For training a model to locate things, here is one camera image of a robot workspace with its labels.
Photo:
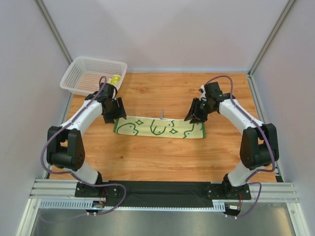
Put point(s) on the black cloth strip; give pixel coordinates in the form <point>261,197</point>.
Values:
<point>166,194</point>

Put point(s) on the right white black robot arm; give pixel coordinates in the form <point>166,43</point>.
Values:
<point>259,145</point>

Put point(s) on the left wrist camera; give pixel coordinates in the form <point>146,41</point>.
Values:
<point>109,91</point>

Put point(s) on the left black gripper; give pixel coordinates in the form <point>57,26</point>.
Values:
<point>114,109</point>

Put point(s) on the aluminium frame post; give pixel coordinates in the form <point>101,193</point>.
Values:
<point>272,35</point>
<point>53,29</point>

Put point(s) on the right aluminium frame post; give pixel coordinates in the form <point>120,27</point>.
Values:
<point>272,35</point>

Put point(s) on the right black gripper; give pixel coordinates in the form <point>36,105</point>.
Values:
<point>197,111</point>

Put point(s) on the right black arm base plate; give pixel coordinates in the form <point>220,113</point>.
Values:
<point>219,192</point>

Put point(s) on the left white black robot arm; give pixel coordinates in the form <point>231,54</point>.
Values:
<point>65,149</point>

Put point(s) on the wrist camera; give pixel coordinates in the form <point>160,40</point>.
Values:
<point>109,91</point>
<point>212,90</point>

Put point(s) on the grey slotted cable duct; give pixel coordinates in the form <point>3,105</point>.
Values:
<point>92,205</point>

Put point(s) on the left aluminium frame post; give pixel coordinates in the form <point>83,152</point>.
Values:
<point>53,29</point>

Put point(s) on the dark green patterned towel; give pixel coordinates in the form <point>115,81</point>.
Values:
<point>156,127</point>

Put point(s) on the aluminium front rail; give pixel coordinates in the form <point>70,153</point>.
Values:
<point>272,192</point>

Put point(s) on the yellow-green crocodile towel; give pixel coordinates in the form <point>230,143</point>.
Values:
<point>115,80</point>

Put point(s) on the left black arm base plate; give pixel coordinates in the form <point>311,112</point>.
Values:
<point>86,191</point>

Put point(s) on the white plastic mesh basket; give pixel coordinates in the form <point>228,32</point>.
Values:
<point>83,75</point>

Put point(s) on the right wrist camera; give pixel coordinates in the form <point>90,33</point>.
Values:
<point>212,90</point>

